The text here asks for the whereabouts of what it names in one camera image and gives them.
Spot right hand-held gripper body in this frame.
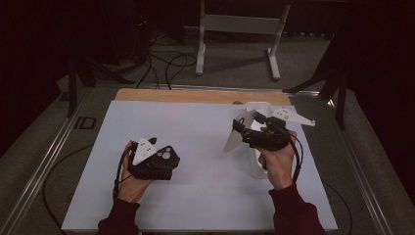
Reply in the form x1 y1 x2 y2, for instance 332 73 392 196
243 106 317 152

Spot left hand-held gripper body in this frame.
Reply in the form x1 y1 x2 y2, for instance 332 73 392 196
126 136 159 181

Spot black phone case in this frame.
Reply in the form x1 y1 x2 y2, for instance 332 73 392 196
150 145 181 181

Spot person's right hand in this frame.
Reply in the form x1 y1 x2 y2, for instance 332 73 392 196
257 128 299 191

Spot person's left hand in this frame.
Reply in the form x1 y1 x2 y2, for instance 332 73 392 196
116 140 155 204

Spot white table sheet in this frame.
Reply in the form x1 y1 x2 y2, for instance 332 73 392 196
61 100 339 233

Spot black stand legs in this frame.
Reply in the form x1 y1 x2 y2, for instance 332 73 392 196
67 48 135 118
283 28 348 130

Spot white metal stand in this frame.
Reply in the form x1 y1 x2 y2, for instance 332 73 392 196
195 0 292 81

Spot dark red curtain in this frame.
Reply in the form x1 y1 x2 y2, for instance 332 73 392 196
346 0 415 204
0 0 69 158

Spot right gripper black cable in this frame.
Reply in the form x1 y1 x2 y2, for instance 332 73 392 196
288 131 304 184

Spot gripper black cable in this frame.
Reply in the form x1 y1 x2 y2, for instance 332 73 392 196
288 131 304 184
112 145 136 200

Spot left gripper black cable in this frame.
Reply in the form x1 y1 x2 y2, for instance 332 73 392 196
112 145 136 200

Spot black floor cable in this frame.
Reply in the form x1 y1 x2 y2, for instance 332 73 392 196
321 180 354 235
135 55 161 90
42 143 96 231
164 53 197 90

